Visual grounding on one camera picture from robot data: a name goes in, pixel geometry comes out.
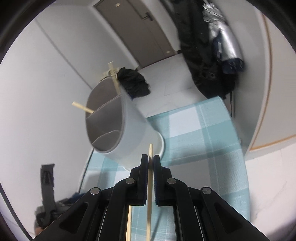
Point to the teal plaid placemat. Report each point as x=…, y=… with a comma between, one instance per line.
x=201, y=149

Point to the black hanging coat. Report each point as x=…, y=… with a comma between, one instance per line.
x=196, y=47

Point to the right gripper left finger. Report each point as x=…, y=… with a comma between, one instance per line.
x=98, y=214

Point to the black clothes pile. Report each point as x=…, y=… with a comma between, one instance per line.
x=133, y=82

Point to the grey entrance door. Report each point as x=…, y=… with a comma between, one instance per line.
x=138, y=30

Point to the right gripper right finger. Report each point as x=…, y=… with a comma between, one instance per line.
x=200, y=214

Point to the white utensil holder cup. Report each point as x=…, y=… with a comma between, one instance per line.
x=117, y=129

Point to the silver folded umbrella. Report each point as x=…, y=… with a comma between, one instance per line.
x=226, y=48

